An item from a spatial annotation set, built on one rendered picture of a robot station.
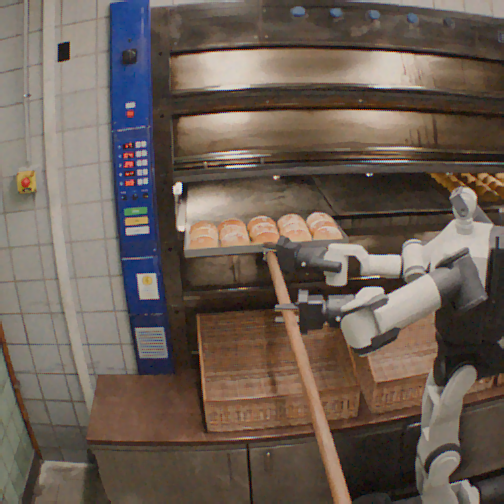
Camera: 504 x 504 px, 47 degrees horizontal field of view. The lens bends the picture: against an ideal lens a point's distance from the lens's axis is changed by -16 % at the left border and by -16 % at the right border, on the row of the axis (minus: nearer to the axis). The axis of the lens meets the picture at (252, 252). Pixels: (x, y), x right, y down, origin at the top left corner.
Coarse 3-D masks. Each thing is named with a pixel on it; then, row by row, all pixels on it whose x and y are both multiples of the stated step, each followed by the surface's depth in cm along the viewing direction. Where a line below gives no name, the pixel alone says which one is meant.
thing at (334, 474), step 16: (272, 256) 212; (272, 272) 202; (288, 320) 170; (288, 336) 165; (304, 352) 154; (304, 368) 147; (304, 384) 141; (320, 400) 134; (320, 416) 127; (320, 432) 122; (320, 448) 117; (336, 464) 111; (336, 480) 106; (336, 496) 101
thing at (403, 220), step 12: (336, 216) 258; (348, 216) 258; (360, 216) 257; (372, 216) 257; (384, 216) 256; (396, 216) 256; (408, 216) 256; (420, 216) 256; (432, 216) 257; (444, 216) 257; (492, 216) 259; (180, 228) 253; (348, 228) 256
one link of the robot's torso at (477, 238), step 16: (480, 224) 173; (448, 240) 162; (464, 240) 161; (480, 240) 160; (496, 240) 150; (432, 256) 164; (480, 256) 154; (496, 256) 151; (480, 272) 155; (496, 272) 152; (496, 288) 158; (448, 304) 163; (496, 304) 159; (448, 320) 166; (464, 320) 164; (480, 320) 161; (496, 320) 160; (448, 336) 169; (464, 336) 166; (480, 336) 164; (496, 336) 163
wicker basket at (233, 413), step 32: (224, 320) 260; (256, 320) 261; (224, 352) 261; (256, 352) 261; (288, 352) 262; (320, 352) 263; (224, 384) 257; (256, 384) 256; (288, 384) 255; (320, 384) 253; (352, 384) 233; (224, 416) 234; (256, 416) 233; (288, 416) 225; (352, 416) 227
